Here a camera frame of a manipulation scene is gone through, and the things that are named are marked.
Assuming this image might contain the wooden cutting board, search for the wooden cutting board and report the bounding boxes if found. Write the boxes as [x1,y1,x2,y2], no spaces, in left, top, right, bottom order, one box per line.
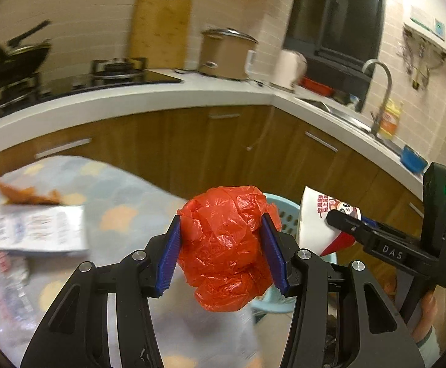
[131,0,193,70]

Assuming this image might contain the steel gooseneck faucet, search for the steel gooseneck faucet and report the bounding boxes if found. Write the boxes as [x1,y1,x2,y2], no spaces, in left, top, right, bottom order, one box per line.
[362,59,393,139]

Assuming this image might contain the beige rice cooker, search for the beige rice cooker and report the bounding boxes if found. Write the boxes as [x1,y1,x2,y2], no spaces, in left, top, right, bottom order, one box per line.
[199,28,259,82]

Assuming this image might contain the blue bowl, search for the blue bowl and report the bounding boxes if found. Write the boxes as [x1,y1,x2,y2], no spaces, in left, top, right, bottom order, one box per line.
[400,145,429,173]

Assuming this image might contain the yellow detergent bottle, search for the yellow detergent bottle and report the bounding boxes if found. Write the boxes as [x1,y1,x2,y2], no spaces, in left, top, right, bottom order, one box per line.
[378,99,405,140]

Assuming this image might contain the red plastic tray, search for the red plastic tray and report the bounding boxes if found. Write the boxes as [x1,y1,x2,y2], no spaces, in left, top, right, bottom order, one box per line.
[299,77,335,98]

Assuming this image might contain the clear plastic wrapper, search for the clear plastic wrapper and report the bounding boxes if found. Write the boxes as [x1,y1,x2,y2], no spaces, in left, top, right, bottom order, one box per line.
[0,253,35,326]

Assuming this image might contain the white printed cardboard box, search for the white printed cardboard box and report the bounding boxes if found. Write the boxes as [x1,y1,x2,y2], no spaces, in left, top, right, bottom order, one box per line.
[0,204,89,258]

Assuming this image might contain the white power cable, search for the white power cable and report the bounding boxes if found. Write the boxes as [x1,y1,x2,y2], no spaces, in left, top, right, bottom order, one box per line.
[246,105,275,151]

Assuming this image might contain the red plastic bag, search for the red plastic bag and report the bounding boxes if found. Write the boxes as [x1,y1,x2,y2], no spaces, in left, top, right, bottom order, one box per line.
[177,185,283,312]

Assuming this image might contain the white wall water heater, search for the white wall water heater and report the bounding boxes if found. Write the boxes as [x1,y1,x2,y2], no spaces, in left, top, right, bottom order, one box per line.
[401,0,446,54]

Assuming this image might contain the black glass gas stove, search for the black glass gas stove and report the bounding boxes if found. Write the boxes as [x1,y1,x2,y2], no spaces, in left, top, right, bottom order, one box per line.
[0,57,183,112]

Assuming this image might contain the orange peel piece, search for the orange peel piece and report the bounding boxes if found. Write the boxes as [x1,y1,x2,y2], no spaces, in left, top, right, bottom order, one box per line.
[0,182,62,205]

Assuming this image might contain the water heater pipes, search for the water heater pipes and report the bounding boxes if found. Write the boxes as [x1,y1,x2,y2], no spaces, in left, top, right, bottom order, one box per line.
[401,31,446,89]

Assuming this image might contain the person's right forearm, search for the person's right forearm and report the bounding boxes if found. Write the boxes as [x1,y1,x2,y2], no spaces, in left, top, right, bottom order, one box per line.
[415,328,442,359]

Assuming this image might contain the wooden kitchen base cabinet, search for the wooden kitchen base cabinet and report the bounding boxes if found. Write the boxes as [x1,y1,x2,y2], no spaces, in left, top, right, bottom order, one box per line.
[0,103,427,238]

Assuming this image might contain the steel kitchen sink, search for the steel kitchen sink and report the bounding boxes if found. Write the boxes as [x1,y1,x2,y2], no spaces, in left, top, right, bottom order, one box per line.
[296,96,373,133]

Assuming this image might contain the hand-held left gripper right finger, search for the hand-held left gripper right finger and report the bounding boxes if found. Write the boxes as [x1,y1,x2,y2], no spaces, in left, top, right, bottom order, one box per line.
[261,213,427,368]

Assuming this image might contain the light blue perforated plastic basket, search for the light blue perforated plastic basket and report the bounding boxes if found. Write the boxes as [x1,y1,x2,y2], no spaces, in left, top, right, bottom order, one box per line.
[250,194,339,315]

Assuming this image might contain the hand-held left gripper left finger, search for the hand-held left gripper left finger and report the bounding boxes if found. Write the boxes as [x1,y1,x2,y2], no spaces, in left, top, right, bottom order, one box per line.
[20,215,181,368]

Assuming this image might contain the dark kitchen window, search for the dark kitchen window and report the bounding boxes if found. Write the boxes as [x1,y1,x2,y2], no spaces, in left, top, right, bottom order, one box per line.
[282,0,386,113]

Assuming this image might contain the white red snack packet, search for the white red snack packet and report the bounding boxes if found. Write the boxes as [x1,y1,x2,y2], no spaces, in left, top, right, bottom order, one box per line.
[297,186,363,257]

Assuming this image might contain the pastel scale-patterned blanket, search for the pastel scale-patterned blanket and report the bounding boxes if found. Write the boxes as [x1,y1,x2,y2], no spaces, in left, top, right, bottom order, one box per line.
[0,156,262,368]

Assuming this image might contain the white electric kettle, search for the white electric kettle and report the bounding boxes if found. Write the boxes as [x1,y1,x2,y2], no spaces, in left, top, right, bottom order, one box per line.
[273,49,308,93]

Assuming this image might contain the black wok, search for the black wok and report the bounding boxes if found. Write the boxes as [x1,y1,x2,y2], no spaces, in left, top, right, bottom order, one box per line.
[0,20,52,89]

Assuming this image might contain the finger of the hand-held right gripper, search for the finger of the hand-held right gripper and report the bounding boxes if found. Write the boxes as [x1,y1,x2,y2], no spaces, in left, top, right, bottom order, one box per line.
[360,217,401,237]
[326,209,378,244]

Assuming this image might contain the person's right hand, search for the person's right hand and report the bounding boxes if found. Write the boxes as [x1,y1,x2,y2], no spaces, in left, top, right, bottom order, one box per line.
[412,292,439,340]

